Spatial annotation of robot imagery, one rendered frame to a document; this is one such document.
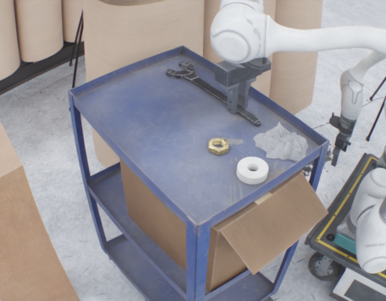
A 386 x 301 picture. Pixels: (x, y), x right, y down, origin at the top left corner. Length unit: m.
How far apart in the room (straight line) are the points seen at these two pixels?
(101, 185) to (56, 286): 0.45
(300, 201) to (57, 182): 1.52
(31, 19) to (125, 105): 1.92
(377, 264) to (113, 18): 1.22
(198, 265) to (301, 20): 1.45
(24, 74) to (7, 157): 2.29
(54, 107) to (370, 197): 2.19
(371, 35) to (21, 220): 1.07
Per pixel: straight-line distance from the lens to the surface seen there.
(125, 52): 1.51
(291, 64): 2.21
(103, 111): 1.22
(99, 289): 1.85
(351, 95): 1.72
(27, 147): 2.63
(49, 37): 3.12
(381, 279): 1.61
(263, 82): 2.04
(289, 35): 0.90
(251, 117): 1.17
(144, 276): 1.72
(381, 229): 1.24
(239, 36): 0.83
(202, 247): 0.94
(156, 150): 1.08
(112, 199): 1.48
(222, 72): 1.09
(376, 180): 1.39
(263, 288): 1.70
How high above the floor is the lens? 1.57
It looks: 40 degrees down
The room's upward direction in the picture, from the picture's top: 2 degrees clockwise
